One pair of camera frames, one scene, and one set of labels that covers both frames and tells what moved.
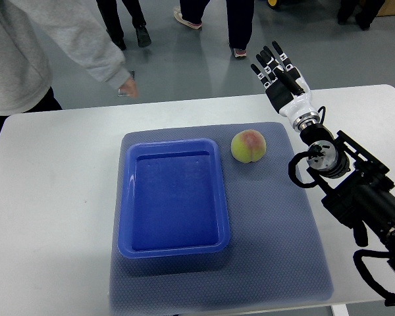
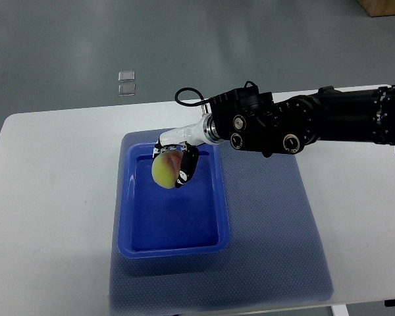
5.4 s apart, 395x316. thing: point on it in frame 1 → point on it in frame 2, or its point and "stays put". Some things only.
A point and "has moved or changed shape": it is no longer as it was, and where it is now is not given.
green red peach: (248, 145) has moved or changed shape
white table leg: (340, 310) stays put
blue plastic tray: (172, 199) stays put
